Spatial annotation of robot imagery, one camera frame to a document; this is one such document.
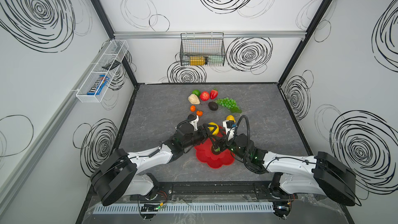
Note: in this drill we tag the red apple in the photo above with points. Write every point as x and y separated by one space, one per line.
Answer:
204 96

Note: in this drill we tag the green item in basket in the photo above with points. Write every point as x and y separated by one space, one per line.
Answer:
215 60

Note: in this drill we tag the grey slotted cable duct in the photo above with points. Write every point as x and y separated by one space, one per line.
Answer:
181 208

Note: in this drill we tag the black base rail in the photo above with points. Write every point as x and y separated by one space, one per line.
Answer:
214 188

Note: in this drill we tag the green lime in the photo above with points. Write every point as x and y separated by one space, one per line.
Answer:
196 92

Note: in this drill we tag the yellow box in basket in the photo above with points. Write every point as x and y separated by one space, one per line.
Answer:
198 61

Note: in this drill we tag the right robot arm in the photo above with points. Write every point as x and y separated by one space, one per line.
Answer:
321 174

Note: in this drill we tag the dark avocado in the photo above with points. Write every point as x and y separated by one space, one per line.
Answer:
213 106

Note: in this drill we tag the blue candy packet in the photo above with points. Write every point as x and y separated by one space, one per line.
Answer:
99 84

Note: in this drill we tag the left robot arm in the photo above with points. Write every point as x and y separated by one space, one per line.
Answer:
121 174

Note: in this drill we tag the red flower-shaped fruit bowl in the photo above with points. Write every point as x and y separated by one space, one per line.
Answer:
204 154

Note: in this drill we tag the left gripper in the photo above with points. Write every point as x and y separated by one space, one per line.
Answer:
201 132

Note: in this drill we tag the beige garlic bulb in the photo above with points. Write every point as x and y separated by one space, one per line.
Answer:
193 99

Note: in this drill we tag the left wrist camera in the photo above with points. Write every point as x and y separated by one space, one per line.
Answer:
193 120

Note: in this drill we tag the orange tangerine right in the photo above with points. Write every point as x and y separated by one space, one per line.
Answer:
199 113

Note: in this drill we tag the black wire basket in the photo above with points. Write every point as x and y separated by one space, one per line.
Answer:
200 44

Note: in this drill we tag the green grape bunch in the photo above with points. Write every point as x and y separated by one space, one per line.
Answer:
230 104

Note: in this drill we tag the yellow pear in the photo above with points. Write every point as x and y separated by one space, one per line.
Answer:
230 118

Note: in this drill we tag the black remote control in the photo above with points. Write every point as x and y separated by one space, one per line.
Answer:
111 65

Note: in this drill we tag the yellow lemon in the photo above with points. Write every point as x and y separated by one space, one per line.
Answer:
213 128

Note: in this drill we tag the red strawberry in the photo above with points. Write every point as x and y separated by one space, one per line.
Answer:
213 94

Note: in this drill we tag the white wire shelf basket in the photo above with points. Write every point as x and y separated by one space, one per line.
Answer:
112 50

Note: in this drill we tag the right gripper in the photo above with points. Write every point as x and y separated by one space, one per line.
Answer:
222 144

